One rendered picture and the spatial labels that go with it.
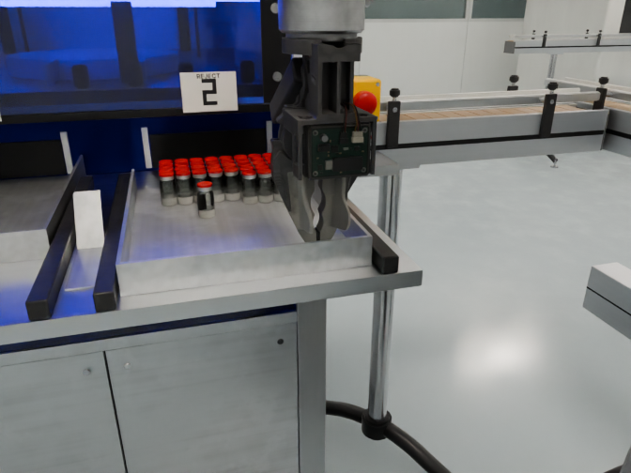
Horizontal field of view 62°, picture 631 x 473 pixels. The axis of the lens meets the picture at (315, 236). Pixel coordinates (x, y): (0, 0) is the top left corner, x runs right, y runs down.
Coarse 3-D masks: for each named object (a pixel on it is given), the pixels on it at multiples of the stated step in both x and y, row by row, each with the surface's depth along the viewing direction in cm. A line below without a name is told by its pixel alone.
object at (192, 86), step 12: (180, 72) 80; (192, 72) 81; (204, 72) 81; (216, 72) 82; (228, 72) 82; (180, 84) 81; (192, 84) 81; (204, 84) 82; (216, 84) 82; (228, 84) 83; (192, 96) 82; (216, 96) 83; (228, 96) 83; (192, 108) 83; (204, 108) 83; (216, 108) 84; (228, 108) 84
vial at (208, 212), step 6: (198, 192) 70; (204, 192) 69; (210, 192) 70; (198, 198) 70; (204, 198) 69; (210, 198) 70; (198, 204) 70; (204, 204) 69; (210, 204) 70; (198, 210) 70; (204, 210) 70; (210, 210) 70; (204, 216) 70; (210, 216) 70
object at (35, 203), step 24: (0, 192) 80; (24, 192) 80; (48, 192) 80; (72, 192) 76; (0, 216) 71; (24, 216) 71; (48, 216) 71; (0, 240) 58; (24, 240) 58; (48, 240) 59
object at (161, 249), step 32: (128, 192) 70; (160, 192) 80; (320, 192) 74; (128, 224) 62; (160, 224) 68; (192, 224) 68; (224, 224) 68; (256, 224) 68; (288, 224) 68; (352, 224) 62; (128, 256) 58; (160, 256) 60; (192, 256) 52; (224, 256) 53; (256, 256) 54; (288, 256) 55; (320, 256) 56; (352, 256) 57; (128, 288) 52; (160, 288) 52
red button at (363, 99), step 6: (354, 96) 87; (360, 96) 86; (366, 96) 86; (372, 96) 86; (354, 102) 87; (360, 102) 86; (366, 102) 86; (372, 102) 87; (366, 108) 87; (372, 108) 87
